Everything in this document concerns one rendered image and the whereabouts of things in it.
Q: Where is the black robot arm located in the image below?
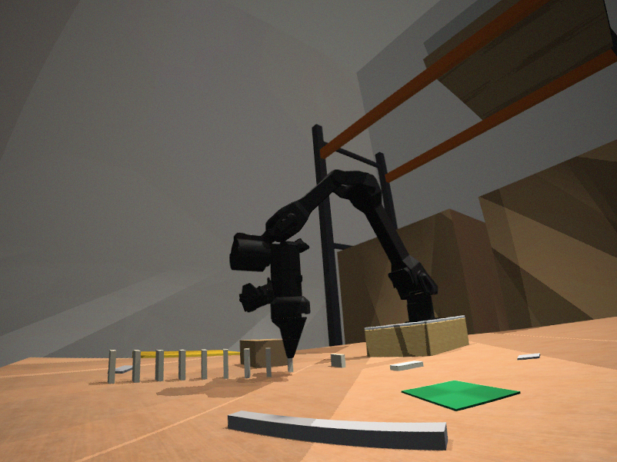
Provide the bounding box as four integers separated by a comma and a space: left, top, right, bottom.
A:
229, 169, 440, 324

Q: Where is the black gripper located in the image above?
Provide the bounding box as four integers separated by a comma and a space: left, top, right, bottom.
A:
270, 270, 311, 358

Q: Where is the green flat square mat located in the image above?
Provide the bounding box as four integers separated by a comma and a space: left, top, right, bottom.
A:
401, 380, 521, 411

